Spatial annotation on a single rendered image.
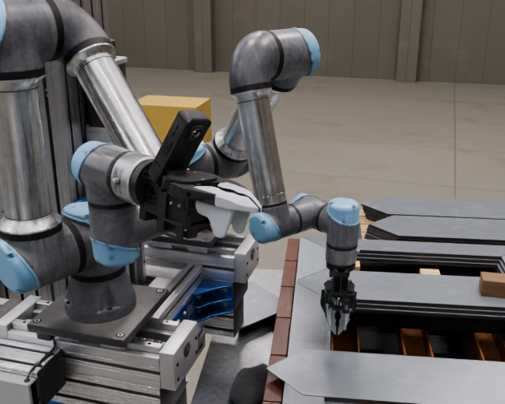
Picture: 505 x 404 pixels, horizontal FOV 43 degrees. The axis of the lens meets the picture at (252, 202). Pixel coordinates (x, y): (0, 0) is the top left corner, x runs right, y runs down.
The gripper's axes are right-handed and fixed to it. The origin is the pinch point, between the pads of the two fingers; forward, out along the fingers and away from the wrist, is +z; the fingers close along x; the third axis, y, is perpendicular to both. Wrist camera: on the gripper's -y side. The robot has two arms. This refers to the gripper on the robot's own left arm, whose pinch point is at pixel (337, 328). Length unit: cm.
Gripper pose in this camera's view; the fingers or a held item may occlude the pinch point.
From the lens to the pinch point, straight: 168.6
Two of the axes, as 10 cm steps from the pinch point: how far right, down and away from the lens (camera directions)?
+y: -1.1, 3.5, -9.3
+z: 0.0, 9.4, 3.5
